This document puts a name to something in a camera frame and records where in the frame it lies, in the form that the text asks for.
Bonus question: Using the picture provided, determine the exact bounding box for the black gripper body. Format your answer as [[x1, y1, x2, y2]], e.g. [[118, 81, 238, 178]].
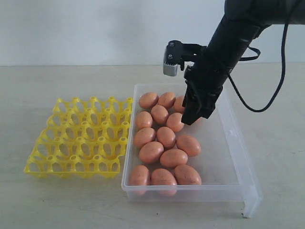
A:
[[184, 66, 223, 119]]

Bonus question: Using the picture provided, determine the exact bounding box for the brown egg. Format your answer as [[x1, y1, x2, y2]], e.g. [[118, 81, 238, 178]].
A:
[[151, 168, 177, 197], [157, 92, 176, 109], [173, 95, 185, 114], [139, 92, 159, 109], [151, 104, 169, 125], [156, 126, 176, 149], [135, 111, 153, 129], [160, 148, 188, 168], [166, 113, 184, 133], [129, 165, 151, 186], [139, 141, 164, 164], [176, 135, 201, 156], [133, 127, 156, 148], [174, 165, 202, 185]]

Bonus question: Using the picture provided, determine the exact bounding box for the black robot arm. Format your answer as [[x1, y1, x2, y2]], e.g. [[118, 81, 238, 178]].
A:
[[182, 0, 305, 125]]

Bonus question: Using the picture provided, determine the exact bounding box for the clear plastic container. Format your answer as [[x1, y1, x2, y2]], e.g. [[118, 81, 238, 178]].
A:
[[121, 83, 263, 218]]

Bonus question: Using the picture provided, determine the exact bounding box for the yellow plastic egg tray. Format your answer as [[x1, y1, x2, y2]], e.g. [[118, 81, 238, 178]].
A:
[[24, 97, 133, 178]]

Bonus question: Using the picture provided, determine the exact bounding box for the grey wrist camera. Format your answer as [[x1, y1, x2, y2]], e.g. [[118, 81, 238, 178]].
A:
[[163, 40, 183, 77]]

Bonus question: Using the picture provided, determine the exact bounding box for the black cable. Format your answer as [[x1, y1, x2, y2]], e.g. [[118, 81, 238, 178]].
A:
[[226, 14, 290, 113]]

